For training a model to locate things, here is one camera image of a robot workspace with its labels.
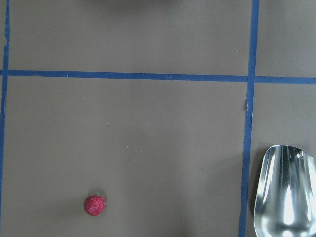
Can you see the red strawberry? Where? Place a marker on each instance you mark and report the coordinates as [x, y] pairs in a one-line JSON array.
[[94, 205]]

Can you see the shiny metal scoop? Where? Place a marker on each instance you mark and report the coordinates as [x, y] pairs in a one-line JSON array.
[[285, 204]]

